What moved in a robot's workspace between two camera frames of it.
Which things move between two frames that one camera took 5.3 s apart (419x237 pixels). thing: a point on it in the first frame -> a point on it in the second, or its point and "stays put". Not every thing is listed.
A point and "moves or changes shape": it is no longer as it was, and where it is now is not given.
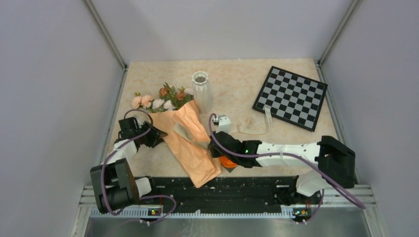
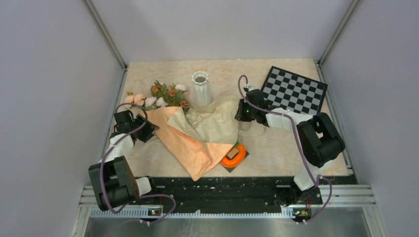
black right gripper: (215, 153) -> (240, 115)
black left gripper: (155, 137) -> (148, 128)
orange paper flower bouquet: (174, 106) moves or changes shape
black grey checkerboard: (291, 97) stays put
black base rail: (216, 194) stays put
